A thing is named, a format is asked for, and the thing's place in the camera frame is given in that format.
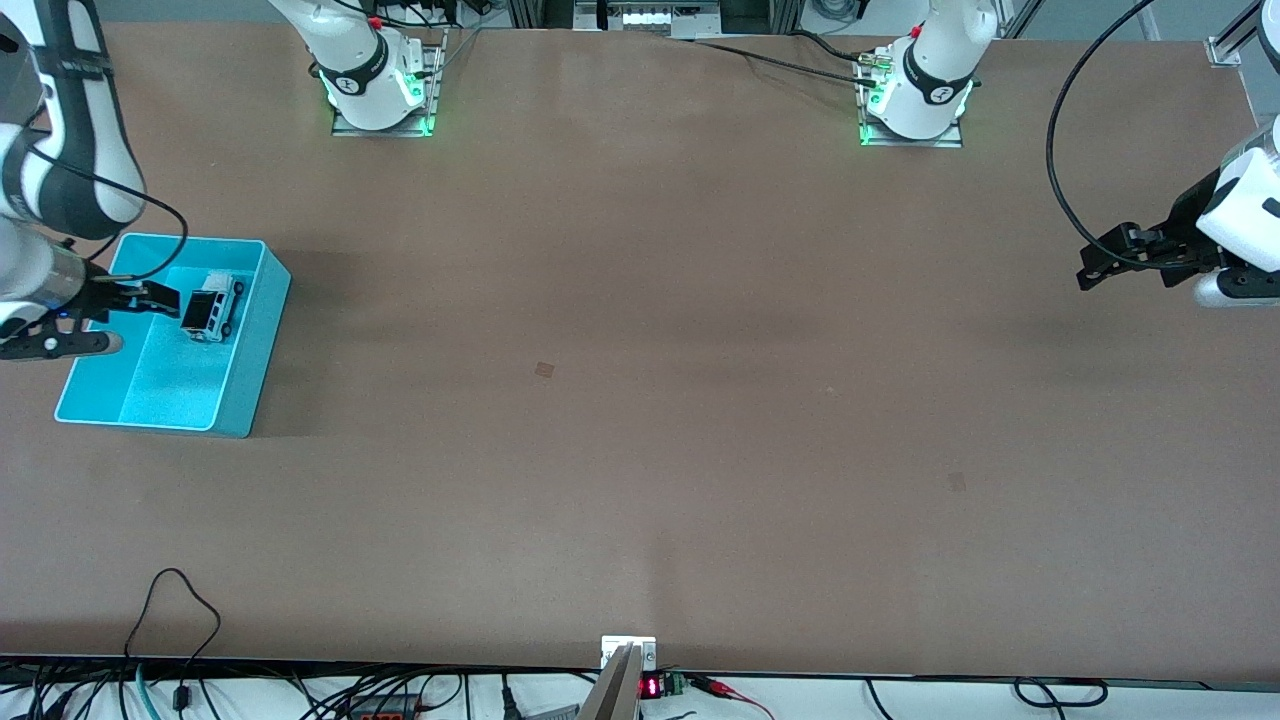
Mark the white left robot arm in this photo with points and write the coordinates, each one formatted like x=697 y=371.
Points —
x=930 y=80

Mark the turquoise plastic bin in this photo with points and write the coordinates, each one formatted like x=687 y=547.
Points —
x=170 y=385

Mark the black box orange connectors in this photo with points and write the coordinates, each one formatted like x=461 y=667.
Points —
x=385 y=708

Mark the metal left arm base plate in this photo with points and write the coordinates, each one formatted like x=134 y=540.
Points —
x=910 y=143

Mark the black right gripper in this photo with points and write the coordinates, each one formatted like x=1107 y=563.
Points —
x=103 y=297

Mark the white mount bracket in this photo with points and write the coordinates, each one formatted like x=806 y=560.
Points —
x=615 y=645

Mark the red digit display module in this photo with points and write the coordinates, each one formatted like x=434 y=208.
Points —
x=651 y=687

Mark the red clip lead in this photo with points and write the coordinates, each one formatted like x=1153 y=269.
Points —
x=725 y=690

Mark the black power plug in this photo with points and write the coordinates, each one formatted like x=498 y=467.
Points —
x=508 y=700

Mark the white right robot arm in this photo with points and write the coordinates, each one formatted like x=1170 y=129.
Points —
x=100 y=130

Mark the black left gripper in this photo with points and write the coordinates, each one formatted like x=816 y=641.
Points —
x=1189 y=215

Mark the aluminium frame with lights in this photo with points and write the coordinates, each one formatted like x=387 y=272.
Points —
x=650 y=15

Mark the white jeep toy black roof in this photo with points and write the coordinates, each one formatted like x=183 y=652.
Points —
x=215 y=305

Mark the green terminal block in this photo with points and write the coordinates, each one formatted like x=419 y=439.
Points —
x=674 y=685

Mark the grey aluminium post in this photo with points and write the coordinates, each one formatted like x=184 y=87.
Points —
x=612 y=695

